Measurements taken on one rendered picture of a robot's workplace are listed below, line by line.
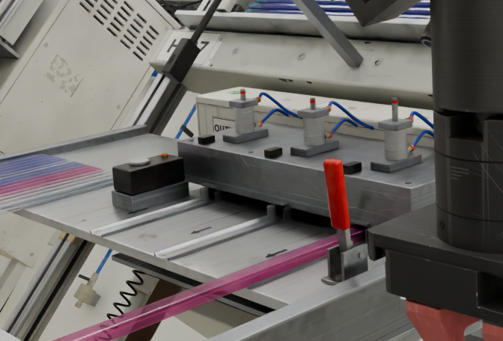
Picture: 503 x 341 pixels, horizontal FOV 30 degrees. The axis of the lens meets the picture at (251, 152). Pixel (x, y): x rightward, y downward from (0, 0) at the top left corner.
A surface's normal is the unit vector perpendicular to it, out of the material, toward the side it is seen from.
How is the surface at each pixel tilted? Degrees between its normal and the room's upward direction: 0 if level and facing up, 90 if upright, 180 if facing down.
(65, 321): 90
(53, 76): 90
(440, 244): 44
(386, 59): 90
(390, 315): 90
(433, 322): 155
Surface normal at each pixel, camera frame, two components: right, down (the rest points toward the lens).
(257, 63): -0.57, -0.53
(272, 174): -0.74, 0.20
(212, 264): -0.06, -0.97
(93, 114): 0.67, 0.13
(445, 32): -0.89, 0.16
